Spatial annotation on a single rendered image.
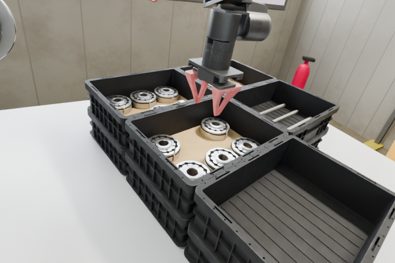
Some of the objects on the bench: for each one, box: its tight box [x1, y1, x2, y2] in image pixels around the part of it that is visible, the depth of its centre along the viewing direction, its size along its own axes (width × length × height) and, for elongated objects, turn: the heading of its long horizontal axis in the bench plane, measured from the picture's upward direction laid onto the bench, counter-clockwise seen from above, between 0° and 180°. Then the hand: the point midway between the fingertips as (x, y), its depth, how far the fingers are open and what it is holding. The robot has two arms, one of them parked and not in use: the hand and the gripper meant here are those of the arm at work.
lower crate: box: [125, 153, 196, 248], centre depth 80 cm, size 40×30×12 cm
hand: (207, 105), depth 54 cm, fingers open, 6 cm apart
